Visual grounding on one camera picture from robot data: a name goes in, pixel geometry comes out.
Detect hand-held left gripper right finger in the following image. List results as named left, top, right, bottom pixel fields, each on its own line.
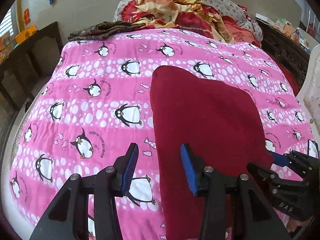
left=180, top=143, right=292, bottom=240

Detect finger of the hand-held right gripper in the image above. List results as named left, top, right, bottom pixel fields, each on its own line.
left=270, top=150, right=312, bottom=177
left=247, top=162, right=284, bottom=189

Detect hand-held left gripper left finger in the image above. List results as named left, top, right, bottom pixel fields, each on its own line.
left=29, top=142, right=139, bottom=240

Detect dark red sweater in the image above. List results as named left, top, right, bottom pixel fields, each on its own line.
left=150, top=65, right=274, bottom=240

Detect pink penguin print blanket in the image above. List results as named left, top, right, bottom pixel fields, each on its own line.
left=9, top=29, right=318, bottom=240

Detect dark carved wooden headboard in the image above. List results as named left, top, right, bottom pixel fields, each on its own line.
left=255, top=19, right=312, bottom=97

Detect cluttered bedside packages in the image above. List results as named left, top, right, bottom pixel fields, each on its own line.
left=274, top=17, right=320, bottom=53

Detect red embroidered cushion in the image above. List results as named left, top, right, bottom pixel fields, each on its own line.
left=222, top=16, right=254, bottom=43

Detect brown patterned folded cloth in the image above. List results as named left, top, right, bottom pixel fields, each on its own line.
left=67, top=21, right=147, bottom=42

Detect dark wooden table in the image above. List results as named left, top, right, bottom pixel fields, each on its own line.
left=0, top=21, right=63, bottom=110

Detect red and orange floral quilt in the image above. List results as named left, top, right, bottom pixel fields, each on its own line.
left=120, top=0, right=255, bottom=43

